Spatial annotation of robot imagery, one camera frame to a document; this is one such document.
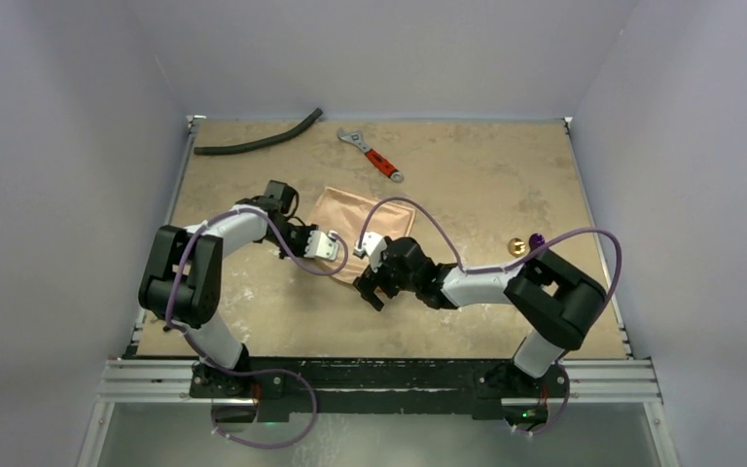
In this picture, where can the red handled adjustable wrench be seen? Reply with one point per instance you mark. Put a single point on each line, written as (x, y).
(383, 165)

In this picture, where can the orange cloth napkin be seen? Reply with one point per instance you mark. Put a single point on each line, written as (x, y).
(345, 212)

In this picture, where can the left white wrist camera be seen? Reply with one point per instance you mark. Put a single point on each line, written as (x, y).
(321, 245)

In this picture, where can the purple spoon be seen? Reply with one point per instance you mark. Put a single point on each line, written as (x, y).
(535, 241)

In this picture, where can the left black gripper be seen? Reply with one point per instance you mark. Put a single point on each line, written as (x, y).
(305, 233)

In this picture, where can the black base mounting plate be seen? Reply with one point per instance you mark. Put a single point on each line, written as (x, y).
(484, 389)

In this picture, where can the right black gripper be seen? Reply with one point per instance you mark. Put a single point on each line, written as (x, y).
(376, 283)

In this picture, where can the aluminium frame rail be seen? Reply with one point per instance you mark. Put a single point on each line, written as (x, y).
(169, 381)

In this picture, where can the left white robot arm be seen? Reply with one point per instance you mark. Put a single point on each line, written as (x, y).
(182, 280)

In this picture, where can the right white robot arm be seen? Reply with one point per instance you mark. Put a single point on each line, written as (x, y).
(558, 300)

